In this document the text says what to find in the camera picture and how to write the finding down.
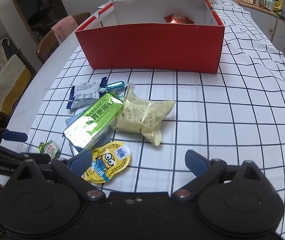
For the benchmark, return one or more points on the blue foil candy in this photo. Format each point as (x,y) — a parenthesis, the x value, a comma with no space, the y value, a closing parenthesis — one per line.
(109,87)

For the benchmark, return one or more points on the black snack packet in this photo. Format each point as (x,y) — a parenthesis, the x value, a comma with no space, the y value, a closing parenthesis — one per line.
(100,141)

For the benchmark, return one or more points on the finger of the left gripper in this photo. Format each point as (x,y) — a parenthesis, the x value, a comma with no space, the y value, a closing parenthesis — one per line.
(13,136)

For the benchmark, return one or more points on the wooden chair with pink towel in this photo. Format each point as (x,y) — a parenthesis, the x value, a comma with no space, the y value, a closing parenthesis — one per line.
(49,42)

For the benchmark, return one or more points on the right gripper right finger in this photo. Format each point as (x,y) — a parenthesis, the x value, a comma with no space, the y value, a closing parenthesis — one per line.
(207,173)

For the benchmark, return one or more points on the white drawer cabinet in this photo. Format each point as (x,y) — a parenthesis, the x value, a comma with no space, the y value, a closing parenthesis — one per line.
(271,26)

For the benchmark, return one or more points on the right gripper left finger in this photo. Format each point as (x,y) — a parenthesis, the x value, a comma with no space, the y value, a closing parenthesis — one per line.
(69,172)

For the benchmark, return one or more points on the pink towel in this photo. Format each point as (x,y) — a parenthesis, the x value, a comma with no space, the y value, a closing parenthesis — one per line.
(64,28)

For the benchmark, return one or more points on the cushioned chair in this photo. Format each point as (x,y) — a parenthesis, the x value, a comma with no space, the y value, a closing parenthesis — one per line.
(15,75)

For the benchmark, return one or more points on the red cardboard box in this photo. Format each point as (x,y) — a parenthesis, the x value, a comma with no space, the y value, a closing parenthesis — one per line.
(133,34)

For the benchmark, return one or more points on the red Oreo snack bag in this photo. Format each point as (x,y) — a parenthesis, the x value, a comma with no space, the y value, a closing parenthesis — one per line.
(178,19)

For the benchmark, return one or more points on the yellow minion jelly cup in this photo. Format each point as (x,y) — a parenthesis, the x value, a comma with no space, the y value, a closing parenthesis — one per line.
(107,161)

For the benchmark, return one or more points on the green silver snack packet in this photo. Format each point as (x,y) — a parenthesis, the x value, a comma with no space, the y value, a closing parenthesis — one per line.
(95,120)

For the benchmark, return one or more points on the white blue biscuit packet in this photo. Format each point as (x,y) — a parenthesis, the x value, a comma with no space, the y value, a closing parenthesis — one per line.
(86,93)

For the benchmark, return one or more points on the green white jelly cup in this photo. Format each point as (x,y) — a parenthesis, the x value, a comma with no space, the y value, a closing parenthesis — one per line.
(49,148)

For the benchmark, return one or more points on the light blue snack packet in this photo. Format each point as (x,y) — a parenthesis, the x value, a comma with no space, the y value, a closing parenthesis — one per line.
(70,120)

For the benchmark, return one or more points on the pale yellow snack packet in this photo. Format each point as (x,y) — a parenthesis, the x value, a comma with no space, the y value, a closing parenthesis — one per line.
(142,116)

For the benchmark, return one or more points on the white grid tablecloth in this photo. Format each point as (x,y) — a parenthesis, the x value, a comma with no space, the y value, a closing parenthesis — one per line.
(237,114)

